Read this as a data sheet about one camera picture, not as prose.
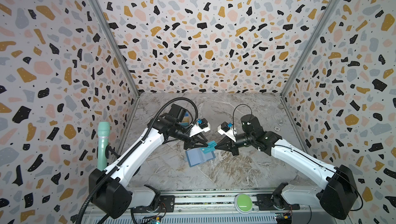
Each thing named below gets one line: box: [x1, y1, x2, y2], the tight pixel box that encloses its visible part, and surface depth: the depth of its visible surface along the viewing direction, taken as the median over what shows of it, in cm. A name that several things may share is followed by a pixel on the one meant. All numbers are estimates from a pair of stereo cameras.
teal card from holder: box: [200, 140, 218, 154], surface depth 72 cm
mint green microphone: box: [97, 121, 111, 172], surface depth 63 cm
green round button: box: [234, 193, 254, 215], surface depth 74 cm
